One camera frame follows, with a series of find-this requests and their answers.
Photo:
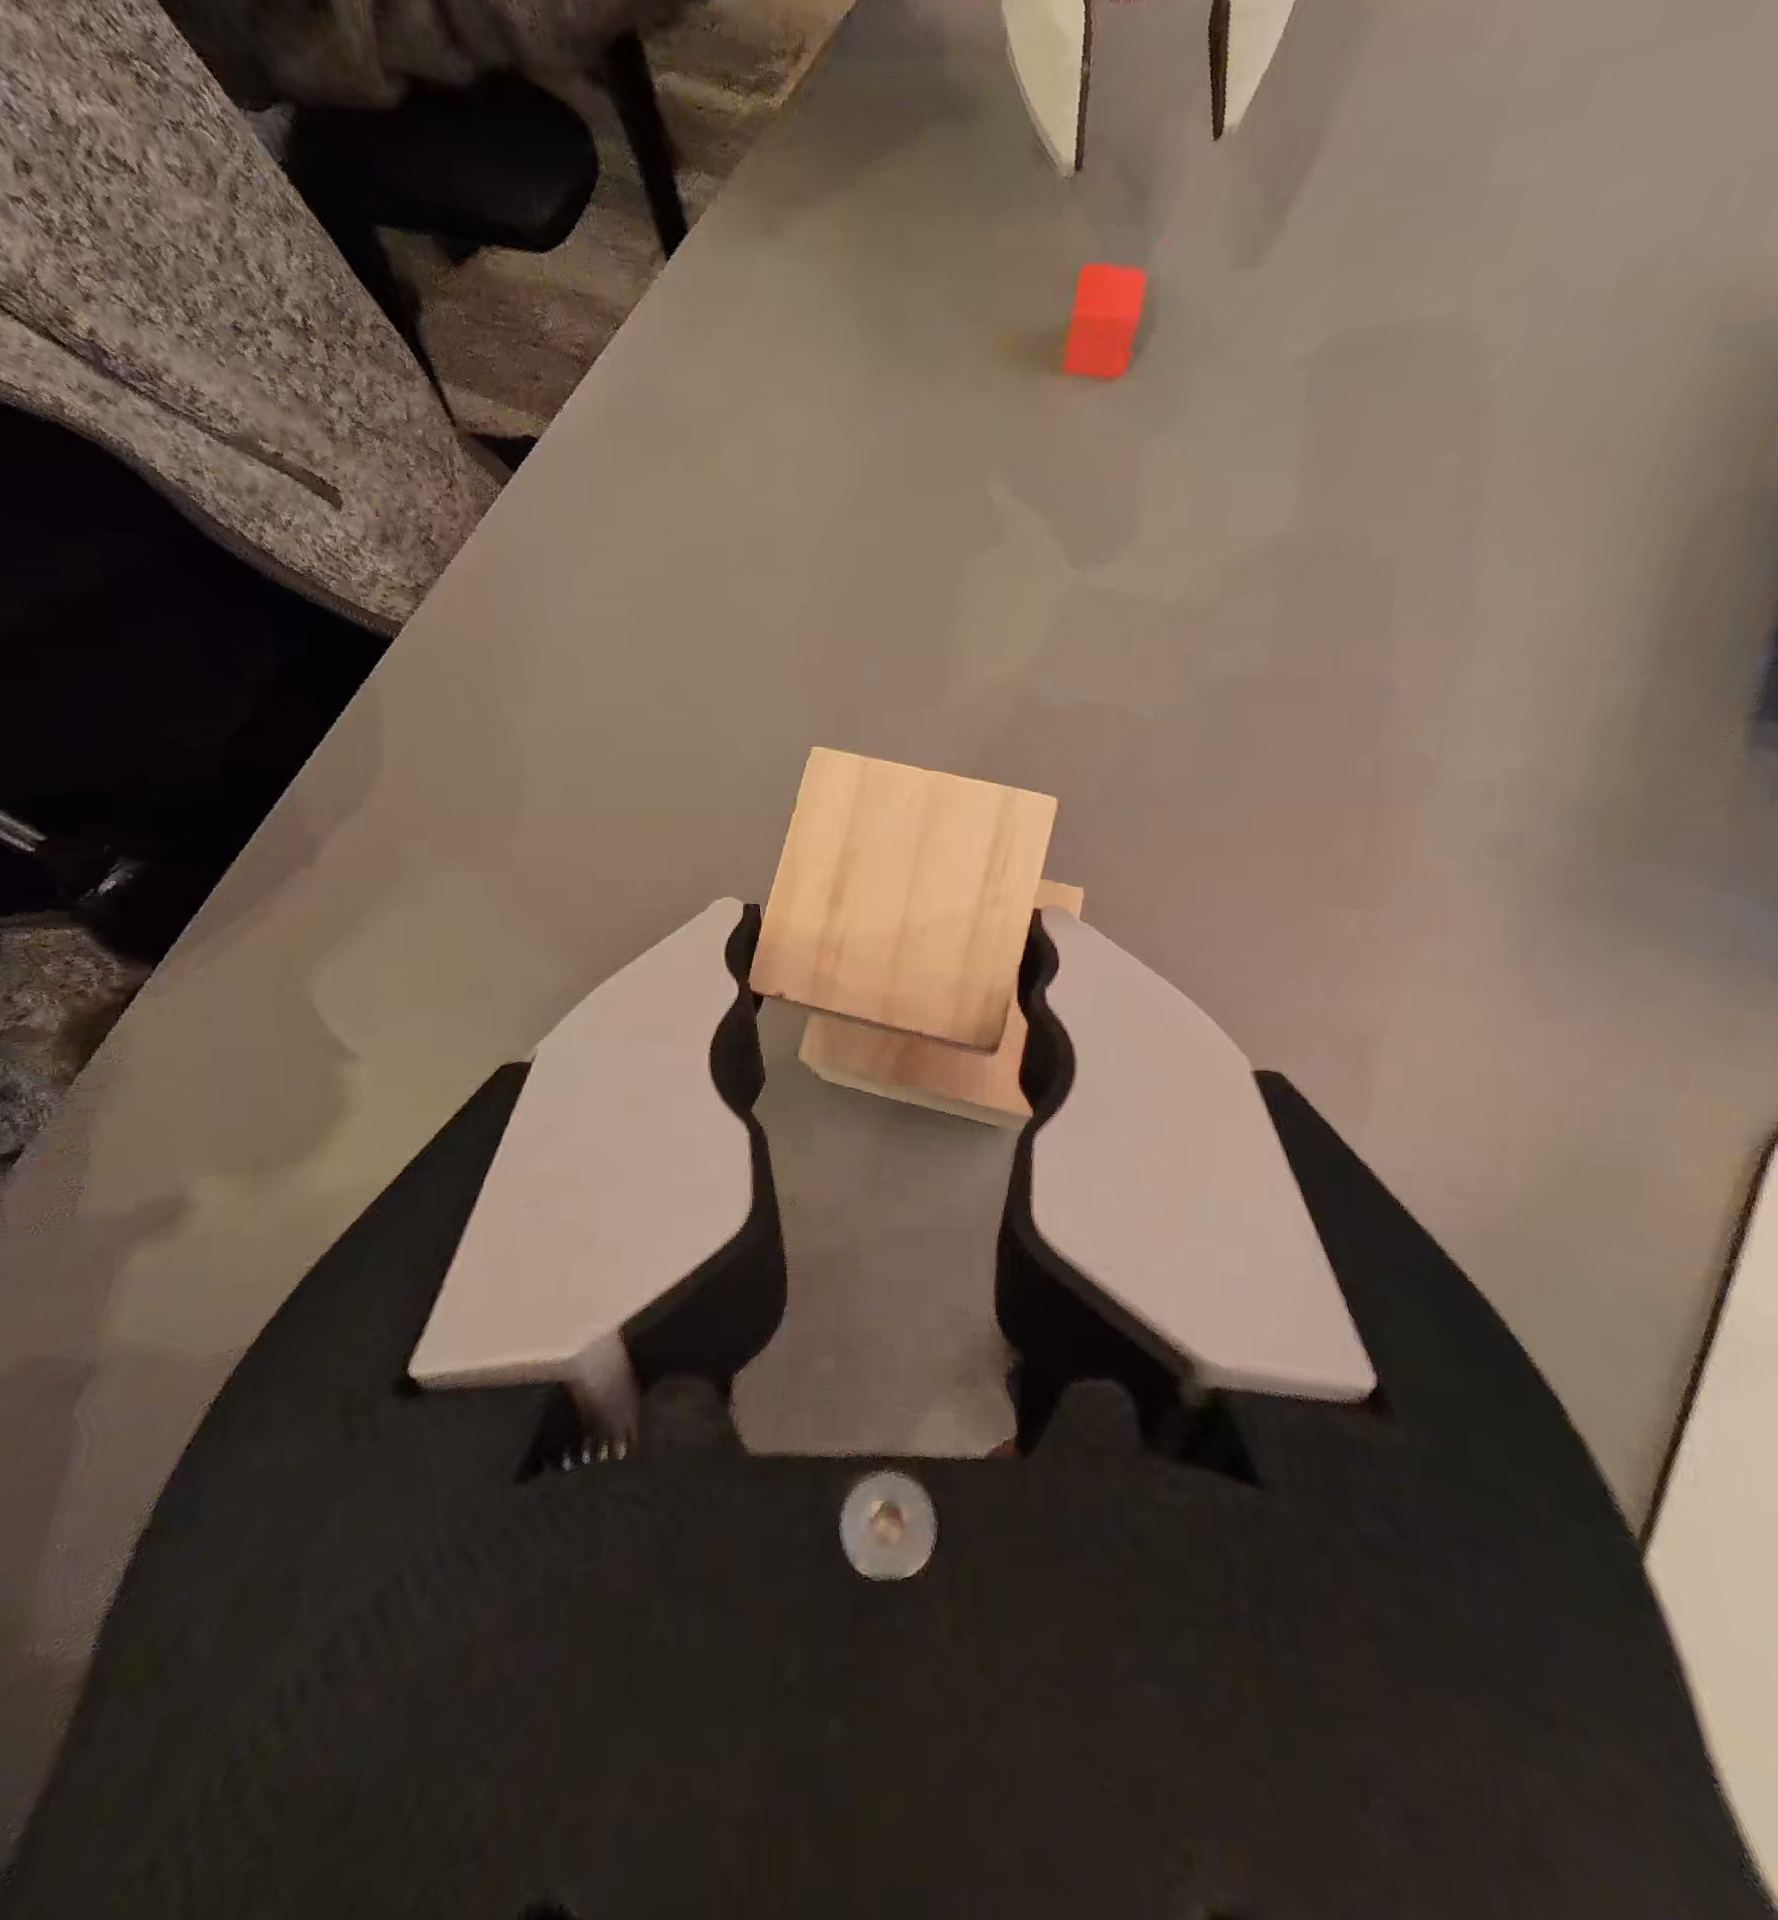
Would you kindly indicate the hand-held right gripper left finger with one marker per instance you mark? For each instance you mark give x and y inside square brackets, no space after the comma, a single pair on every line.
[605,1186]

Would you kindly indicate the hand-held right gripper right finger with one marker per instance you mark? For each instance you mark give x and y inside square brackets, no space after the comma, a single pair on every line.
[1174,1186]

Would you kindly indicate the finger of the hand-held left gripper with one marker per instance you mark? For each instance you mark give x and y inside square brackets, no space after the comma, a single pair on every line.
[1050,75]
[1249,54]

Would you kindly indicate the light wooden cube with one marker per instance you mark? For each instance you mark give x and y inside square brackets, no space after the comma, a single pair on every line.
[903,901]
[925,1077]

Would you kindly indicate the red wooden cube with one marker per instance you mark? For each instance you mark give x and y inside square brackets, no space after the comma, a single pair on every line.
[1102,323]

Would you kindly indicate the black office chair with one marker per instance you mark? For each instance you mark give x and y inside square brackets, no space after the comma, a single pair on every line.
[452,164]

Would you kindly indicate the white rounded board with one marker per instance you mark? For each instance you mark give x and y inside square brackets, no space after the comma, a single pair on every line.
[1773,1500]

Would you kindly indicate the grey flecked fabric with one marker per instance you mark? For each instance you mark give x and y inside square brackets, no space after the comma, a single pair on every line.
[122,255]

